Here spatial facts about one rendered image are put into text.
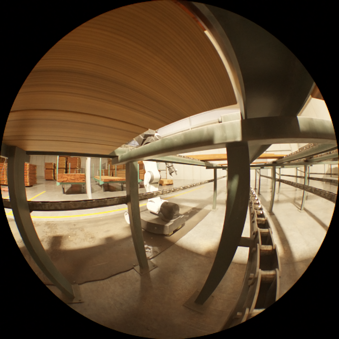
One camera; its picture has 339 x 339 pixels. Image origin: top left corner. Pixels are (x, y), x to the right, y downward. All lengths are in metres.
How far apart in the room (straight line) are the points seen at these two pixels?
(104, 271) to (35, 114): 0.86
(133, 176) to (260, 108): 0.53
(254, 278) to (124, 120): 0.31
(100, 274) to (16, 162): 0.76
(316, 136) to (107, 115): 0.36
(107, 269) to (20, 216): 0.63
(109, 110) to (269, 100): 0.27
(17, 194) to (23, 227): 0.12
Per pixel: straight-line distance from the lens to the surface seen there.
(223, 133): 0.19
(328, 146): 0.79
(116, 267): 0.88
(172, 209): 1.02
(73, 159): 11.11
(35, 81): 0.16
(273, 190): 1.83
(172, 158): 0.79
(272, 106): 0.26
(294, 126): 0.22
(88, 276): 0.89
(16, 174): 0.54
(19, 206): 0.54
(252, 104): 0.23
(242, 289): 0.20
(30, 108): 0.21
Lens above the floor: 0.69
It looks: 2 degrees up
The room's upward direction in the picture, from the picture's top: 1 degrees counter-clockwise
